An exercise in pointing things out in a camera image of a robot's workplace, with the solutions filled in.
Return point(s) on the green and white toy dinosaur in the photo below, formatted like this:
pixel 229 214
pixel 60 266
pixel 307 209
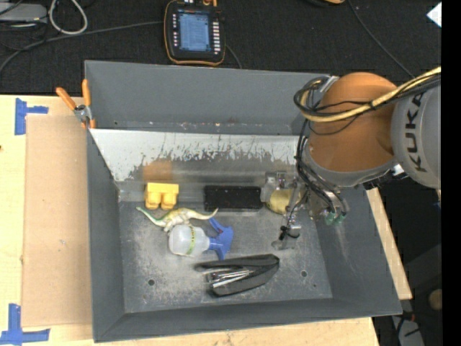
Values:
pixel 178 215

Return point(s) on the grey metal bin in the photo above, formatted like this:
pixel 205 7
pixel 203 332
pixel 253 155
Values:
pixel 223 96

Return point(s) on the brown cardboard board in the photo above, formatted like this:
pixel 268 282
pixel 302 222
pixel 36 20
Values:
pixel 54 211

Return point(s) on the pale yellow toy fruit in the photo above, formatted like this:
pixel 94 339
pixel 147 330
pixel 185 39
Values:
pixel 282 201

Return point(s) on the yellow toy brick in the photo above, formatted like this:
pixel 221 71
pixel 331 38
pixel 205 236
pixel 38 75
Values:
pixel 161 194

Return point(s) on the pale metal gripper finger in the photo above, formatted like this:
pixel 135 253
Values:
pixel 293 232
pixel 275 180

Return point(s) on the black stapler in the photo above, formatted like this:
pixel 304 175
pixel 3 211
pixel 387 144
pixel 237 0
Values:
pixel 248 276

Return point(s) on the clear spray bottle blue head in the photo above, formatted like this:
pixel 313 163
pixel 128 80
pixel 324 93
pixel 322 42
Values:
pixel 189 241

